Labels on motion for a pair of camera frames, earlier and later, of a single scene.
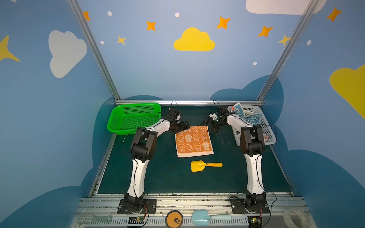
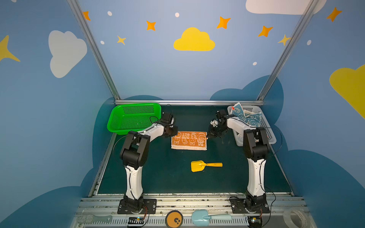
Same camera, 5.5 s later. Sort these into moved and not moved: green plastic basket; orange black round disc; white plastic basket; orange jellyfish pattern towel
Moved: orange jellyfish pattern towel
Not moved: orange black round disc; white plastic basket; green plastic basket
